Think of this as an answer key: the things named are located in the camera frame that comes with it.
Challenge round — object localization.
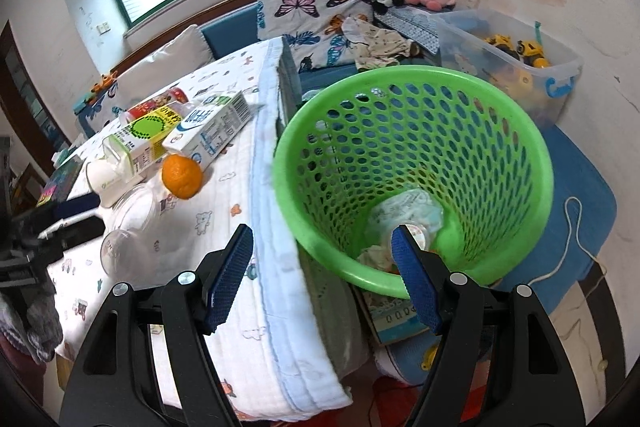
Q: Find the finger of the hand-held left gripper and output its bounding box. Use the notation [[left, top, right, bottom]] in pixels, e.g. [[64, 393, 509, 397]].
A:
[[51, 195, 102, 220], [59, 219, 107, 250]]

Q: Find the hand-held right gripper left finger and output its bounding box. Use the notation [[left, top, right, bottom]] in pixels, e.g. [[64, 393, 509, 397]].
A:
[[59, 223, 255, 427]]

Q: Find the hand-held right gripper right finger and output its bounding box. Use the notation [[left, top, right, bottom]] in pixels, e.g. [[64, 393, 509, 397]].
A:
[[390, 225, 587, 427]]

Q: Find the green and yellow drink carton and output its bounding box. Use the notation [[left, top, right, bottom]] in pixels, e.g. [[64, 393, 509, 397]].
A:
[[102, 107, 183, 175]]

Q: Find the green plastic mesh basket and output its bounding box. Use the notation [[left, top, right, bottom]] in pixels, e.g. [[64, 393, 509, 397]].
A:
[[272, 66, 555, 300]]

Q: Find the red snack cup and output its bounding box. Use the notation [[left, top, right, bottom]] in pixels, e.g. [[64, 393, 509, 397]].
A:
[[125, 88, 190, 120]]

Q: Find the white and blue milk carton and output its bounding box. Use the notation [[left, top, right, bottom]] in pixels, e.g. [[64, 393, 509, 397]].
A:
[[162, 90, 253, 172]]

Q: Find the dark printed book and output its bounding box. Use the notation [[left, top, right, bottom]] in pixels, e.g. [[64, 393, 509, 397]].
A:
[[37, 156, 84, 208]]

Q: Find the white plastic cup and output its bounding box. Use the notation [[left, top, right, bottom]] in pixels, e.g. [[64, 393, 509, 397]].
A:
[[86, 157, 146, 208]]

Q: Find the crumpled paper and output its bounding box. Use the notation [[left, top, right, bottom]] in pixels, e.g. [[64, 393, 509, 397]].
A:
[[357, 244, 401, 277]]

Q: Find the clear plastic cup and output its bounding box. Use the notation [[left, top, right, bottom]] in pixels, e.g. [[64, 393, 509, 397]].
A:
[[112, 184, 170, 238], [100, 229, 153, 277]]

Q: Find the blue picture book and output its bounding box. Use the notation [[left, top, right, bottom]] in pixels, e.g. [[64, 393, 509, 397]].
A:
[[360, 286, 432, 347]]

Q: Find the printed white blanket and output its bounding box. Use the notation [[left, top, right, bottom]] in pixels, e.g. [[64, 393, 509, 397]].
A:
[[50, 38, 353, 423]]

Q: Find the clear plastic bottle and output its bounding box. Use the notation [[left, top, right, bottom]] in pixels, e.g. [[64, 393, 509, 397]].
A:
[[370, 189, 446, 253]]

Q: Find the grey knit cloth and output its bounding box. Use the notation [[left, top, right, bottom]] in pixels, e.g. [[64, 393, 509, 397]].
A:
[[0, 287, 64, 364]]

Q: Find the orange fruit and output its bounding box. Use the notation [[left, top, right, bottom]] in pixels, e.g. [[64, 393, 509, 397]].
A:
[[161, 153, 204, 199]]

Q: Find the orange toy figure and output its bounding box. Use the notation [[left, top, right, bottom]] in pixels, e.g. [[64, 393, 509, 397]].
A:
[[75, 74, 121, 112]]

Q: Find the white cushion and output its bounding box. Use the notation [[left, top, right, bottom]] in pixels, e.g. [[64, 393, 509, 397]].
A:
[[117, 24, 216, 84]]

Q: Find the blue mattress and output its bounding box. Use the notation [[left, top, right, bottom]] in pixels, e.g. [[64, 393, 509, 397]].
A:
[[200, 0, 618, 388]]

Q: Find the cream child's clothing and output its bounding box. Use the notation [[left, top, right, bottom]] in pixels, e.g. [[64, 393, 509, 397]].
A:
[[341, 17, 416, 72]]

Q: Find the yellow toy truck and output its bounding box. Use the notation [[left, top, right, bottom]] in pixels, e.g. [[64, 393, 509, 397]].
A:
[[482, 34, 521, 54], [517, 39, 551, 68]]

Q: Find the blue and white patterned cloth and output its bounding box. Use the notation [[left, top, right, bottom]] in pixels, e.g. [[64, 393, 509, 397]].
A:
[[375, 6, 441, 54]]

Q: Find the clear plastic storage bin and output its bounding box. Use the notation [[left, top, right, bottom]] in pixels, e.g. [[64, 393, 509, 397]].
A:
[[432, 9, 585, 128]]

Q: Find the butterfly print blanket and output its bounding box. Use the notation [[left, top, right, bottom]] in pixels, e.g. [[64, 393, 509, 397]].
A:
[[256, 0, 376, 72]]

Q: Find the white cord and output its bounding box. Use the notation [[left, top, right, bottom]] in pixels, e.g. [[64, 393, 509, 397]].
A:
[[530, 197, 608, 288]]

